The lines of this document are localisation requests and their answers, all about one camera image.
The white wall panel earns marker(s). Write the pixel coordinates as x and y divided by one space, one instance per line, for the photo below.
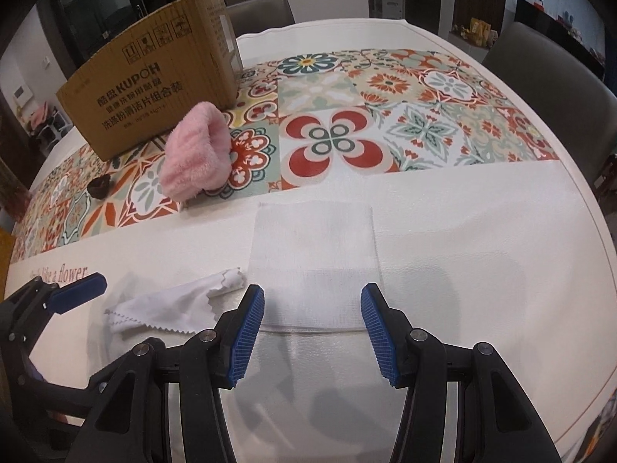
21 95

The white gauze cloth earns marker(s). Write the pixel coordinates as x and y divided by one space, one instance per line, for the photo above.
313 251

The white stool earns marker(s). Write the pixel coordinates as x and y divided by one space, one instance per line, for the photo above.
48 128

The black hair scrunchie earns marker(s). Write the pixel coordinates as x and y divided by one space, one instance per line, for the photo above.
99 188

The brown cardboard box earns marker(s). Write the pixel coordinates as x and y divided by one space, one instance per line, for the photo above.
144 82

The yellow packages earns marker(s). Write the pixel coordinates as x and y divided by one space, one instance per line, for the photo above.
477 29

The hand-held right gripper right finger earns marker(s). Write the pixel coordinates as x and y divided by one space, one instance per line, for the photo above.
381 333

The white zigzag-edged cloth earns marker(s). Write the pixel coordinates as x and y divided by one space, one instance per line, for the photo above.
159 308

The white low cabinet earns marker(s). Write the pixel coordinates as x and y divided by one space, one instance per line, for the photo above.
465 41

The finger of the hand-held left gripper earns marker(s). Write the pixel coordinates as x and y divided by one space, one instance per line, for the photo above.
79 292

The pink fluffy headband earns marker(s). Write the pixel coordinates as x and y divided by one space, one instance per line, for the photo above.
193 154

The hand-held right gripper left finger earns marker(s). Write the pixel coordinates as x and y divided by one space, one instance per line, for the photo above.
248 333

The grey dining chair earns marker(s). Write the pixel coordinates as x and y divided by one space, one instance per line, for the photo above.
260 14
554 87

